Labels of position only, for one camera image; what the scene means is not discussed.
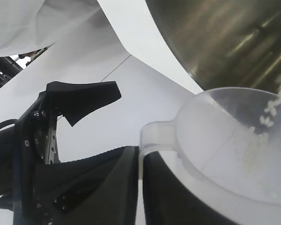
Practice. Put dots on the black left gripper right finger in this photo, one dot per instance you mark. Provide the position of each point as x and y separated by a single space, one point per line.
159 199

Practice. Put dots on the dark background equipment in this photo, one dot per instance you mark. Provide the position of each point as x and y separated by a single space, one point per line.
2 70

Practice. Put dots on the transparent plastic measuring cup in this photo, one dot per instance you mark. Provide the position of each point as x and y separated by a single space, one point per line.
201 152

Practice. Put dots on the stainless steel mixing bowl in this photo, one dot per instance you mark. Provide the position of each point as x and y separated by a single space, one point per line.
224 35

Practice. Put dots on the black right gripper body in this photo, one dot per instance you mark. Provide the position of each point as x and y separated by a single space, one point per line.
21 152

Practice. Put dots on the white rice grains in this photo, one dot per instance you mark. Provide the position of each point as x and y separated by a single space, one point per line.
264 120

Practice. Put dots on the white fabric sheet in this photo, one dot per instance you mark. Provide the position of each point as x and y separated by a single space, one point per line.
25 23

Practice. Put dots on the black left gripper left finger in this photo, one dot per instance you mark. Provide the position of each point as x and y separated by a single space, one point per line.
121 192

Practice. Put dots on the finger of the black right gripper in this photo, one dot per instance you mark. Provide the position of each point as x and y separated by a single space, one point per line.
84 98
72 178

